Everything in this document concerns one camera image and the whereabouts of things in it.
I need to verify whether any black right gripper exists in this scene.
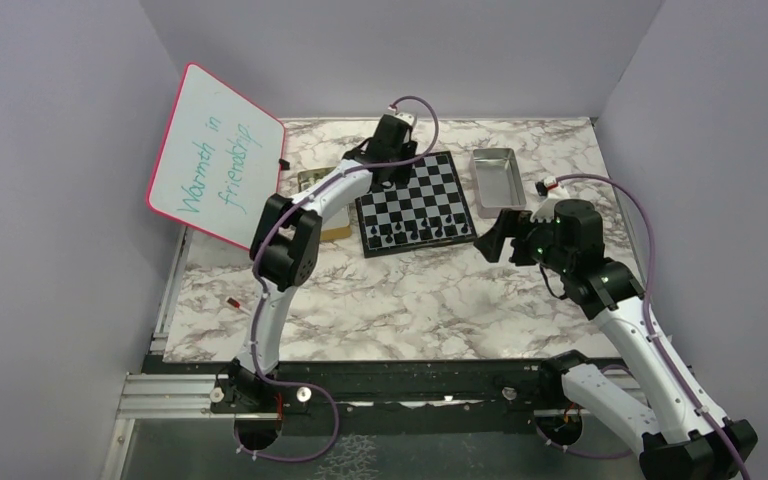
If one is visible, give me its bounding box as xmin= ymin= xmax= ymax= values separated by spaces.
xmin=475 ymin=207 xmax=574 ymax=275

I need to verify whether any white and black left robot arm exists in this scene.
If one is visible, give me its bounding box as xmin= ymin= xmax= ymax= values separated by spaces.
xmin=224 ymin=109 xmax=417 ymax=411

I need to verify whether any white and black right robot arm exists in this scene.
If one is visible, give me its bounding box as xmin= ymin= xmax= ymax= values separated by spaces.
xmin=474 ymin=199 xmax=758 ymax=479

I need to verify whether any silver metal tin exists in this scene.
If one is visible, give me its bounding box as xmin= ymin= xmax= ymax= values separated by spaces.
xmin=469 ymin=147 xmax=526 ymax=219

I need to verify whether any black and white chessboard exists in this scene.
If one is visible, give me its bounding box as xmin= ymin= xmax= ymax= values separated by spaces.
xmin=355 ymin=151 xmax=477 ymax=258

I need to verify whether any pink framed whiteboard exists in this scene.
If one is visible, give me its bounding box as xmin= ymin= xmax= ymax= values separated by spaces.
xmin=145 ymin=63 xmax=286 ymax=250

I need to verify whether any red capped marker pen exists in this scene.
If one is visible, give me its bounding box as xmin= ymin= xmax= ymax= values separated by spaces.
xmin=226 ymin=297 xmax=249 ymax=314

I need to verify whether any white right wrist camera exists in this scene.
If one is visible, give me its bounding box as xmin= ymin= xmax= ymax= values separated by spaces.
xmin=531 ymin=177 xmax=570 ymax=223

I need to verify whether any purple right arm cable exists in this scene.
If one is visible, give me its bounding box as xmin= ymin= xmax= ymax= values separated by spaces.
xmin=533 ymin=173 xmax=753 ymax=480

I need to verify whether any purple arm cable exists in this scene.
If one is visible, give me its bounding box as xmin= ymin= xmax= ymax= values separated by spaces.
xmin=233 ymin=95 xmax=440 ymax=464
xmin=533 ymin=173 xmax=753 ymax=480

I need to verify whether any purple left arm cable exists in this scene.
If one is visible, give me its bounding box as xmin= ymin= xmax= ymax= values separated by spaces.
xmin=233 ymin=95 xmax=440 ymax=464

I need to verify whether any aluminium extrusion rail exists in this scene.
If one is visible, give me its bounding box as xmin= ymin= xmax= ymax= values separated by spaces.
xmin=116 ymin=374 xmax=215 ymax=420

